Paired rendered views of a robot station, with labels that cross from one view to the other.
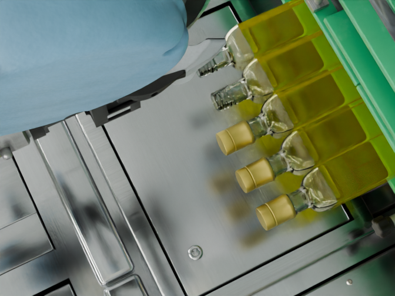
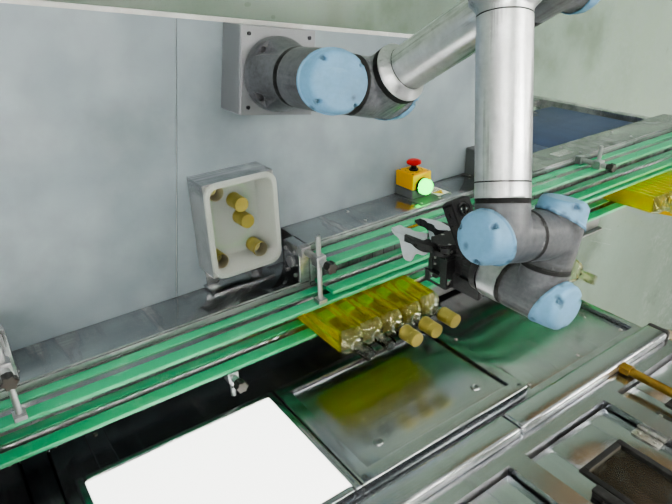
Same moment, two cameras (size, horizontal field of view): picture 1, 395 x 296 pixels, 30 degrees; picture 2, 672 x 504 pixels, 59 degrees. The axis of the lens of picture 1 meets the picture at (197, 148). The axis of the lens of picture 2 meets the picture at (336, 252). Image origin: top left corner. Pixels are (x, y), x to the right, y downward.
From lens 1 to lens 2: 117 cm
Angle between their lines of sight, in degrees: 65
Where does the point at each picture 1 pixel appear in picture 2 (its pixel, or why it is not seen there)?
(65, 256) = (511, 458)
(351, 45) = (348, 282)
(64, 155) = (439, 463)
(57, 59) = not seen: outside the picture
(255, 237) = (452, 364)
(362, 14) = (344, 255)
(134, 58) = not seen: outside the picture
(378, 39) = (357, 250)
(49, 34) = not seen: outside the picture
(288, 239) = (447, 352)
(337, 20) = (334, 287)
